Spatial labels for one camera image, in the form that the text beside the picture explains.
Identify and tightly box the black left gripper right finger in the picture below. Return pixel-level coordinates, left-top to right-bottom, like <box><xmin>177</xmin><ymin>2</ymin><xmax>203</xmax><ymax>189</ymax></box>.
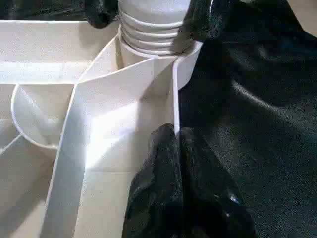
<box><xmin>179</xmin><ymin>127</ymin><xmax>258</xmax><ymax>238</ymax></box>

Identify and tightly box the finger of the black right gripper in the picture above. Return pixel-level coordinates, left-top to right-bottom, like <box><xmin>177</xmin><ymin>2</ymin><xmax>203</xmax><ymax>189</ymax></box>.
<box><xmin>184</xmin><ymin>0</ymin><xmax>233</xmax><ymax>41</ymax></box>
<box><xmin>85</xmin><ymin>0</ymin><xmax>120</xmax><ymax>29</ymax></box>

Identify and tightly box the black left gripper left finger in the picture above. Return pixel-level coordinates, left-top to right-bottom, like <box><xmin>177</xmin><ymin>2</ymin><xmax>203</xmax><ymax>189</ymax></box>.
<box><xmin>121</xmin><ymin>123</ymin><xmax>185</xmax><ymax>238</ymax></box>

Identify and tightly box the white plastic table leg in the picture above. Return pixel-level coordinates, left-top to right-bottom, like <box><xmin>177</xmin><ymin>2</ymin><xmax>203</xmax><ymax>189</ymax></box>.
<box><xmin>118</xmin><ymin>0</ymin><xmax>195</xmax><ymax>56</ymax></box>

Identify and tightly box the white plastic table top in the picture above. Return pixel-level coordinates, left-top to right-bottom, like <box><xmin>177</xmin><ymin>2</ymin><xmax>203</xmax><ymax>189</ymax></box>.
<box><xmin>0</xmin><ymin>20</ymin><xmax>205</xmax><ymax>238</ymax></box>

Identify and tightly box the black plastic mat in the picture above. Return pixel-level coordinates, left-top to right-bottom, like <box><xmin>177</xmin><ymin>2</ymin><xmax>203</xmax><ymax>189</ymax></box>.
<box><xmin>0</xmin><ymin>0</ymin><xmax>317</xmax><ymax>238</ymax></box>

